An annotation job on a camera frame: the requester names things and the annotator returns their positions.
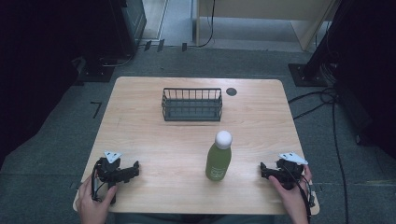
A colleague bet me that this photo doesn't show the person's dark clothing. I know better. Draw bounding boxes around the person's dark clothing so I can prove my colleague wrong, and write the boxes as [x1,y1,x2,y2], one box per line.
[114,213,276,224]

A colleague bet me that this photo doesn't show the black equipment cabinet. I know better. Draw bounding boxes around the black equipment cabinet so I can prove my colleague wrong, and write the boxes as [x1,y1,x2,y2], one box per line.
[92,0,148,60]

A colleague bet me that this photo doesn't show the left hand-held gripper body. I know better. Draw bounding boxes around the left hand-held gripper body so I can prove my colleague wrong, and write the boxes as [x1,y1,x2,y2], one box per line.
[92,150,133,205]

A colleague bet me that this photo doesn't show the long black floor cable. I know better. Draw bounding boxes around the long black floor cable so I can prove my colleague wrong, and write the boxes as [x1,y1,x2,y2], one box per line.
[330,99,350,224]

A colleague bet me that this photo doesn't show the dark wire basket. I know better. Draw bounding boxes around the dark wire basket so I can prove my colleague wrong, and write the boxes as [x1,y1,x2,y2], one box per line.
[161,87,224,122]

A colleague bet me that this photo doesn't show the hand-held gripper cable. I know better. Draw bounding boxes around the hand-held gripper cable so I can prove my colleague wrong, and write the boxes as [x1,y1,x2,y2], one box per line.
[283,161,316,224]
[91,163,104,203]

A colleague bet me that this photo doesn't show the green bottle with white cap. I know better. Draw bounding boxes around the green bottle with white cap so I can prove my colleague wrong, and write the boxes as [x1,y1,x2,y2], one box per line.
[205,130,233,182]

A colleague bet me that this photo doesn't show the person's left hand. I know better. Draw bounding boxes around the person's left hand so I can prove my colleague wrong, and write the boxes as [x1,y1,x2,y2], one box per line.
[76,174,120,224]

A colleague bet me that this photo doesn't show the black stand base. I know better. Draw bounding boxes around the black stand base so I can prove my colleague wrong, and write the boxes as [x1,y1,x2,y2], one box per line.
[72,55,134,87]

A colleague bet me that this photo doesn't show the black stand with base plate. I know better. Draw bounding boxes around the black stand with base plate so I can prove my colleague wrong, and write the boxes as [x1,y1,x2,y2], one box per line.
[287,0,347,88]

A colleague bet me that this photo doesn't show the light wooden cabinet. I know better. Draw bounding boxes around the light wooden cabinet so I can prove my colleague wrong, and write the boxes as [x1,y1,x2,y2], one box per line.
[194,0,341,52]

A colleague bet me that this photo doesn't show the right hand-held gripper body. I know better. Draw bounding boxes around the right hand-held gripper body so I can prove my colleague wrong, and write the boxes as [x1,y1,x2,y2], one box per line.
[270,151,310,191]

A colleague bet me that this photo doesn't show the left hand-held gripper cable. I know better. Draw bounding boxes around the left hand-held gripper cable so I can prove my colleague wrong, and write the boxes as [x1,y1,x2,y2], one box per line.
[91,163,104,203]

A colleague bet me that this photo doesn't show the black floor cable bundle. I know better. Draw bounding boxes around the black floor cable bundle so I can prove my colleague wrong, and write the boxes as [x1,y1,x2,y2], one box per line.
[287,87,340,121]

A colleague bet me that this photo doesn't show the black hanging cable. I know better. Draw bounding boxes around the black hanging cable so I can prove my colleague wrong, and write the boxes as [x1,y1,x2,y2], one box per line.
[197,0,217,49]

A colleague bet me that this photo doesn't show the right hand-held gripper cable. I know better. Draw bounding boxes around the right hand-held gripper cable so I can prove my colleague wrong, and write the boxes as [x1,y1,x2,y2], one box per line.
[283,161,316,224]

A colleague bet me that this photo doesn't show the person's right hand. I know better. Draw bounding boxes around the person's right hand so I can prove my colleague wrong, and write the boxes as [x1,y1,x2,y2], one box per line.
[268,163,313,224]

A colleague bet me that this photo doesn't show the dark curtain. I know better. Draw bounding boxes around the dark curtain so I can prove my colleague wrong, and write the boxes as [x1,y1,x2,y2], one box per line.
[334,0,396,160]
[0,0,94,169]

